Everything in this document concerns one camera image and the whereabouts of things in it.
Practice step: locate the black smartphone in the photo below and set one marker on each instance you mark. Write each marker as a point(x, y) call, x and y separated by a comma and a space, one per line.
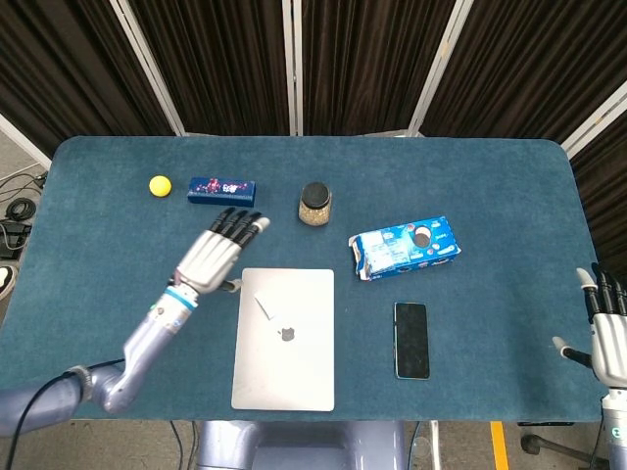
point(412, 340)

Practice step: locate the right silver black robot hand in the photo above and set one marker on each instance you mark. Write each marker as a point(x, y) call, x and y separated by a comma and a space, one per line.
point(610, 347)

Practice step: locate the black floor power box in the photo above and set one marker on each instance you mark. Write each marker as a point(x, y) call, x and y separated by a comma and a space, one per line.
point(12, 237)

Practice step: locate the glass jar with black lid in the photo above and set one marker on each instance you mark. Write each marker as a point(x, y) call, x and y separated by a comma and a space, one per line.
point(315, 203)

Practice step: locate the dark folding screen panel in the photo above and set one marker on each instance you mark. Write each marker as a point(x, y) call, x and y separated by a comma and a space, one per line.
point(367, 63)
point(529, 63)
point(607, 186)
point(220, 63)
point(59, 73)

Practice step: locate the dark blue rectangular box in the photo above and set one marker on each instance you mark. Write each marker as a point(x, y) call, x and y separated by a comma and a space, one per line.
point(220, 192)

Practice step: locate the blue table mat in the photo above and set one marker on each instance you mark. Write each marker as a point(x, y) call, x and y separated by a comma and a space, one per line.
point(465, 196)

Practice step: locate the white table leg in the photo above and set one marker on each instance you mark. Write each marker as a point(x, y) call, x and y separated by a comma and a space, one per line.
point(435, 445)

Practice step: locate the silver laptop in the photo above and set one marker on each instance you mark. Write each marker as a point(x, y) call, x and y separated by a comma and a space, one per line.
point(284, 367)

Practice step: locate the right lavender robot arm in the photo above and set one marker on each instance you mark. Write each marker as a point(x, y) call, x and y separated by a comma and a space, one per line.
point(616, 431)

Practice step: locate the left lavender robot arm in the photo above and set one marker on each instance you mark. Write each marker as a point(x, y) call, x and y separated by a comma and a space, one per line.
point(147, 343)

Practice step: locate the black office chair base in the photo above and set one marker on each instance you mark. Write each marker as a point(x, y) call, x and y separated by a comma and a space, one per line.
point(548, 443)

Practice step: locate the white round floor object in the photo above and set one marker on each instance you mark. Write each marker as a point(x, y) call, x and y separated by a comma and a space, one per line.
point(6, 280)

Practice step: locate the lavender robot torso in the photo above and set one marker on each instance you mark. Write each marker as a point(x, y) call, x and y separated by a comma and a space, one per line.
point(294, 445)

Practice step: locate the blue cookie box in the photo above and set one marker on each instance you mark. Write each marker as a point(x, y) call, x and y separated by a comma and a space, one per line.
point(392, 252)

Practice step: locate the yellow ball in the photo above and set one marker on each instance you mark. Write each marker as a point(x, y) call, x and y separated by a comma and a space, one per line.
point(160, 186)

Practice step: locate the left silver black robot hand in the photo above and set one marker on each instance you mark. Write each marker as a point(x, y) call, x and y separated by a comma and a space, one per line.
point(210, 259)

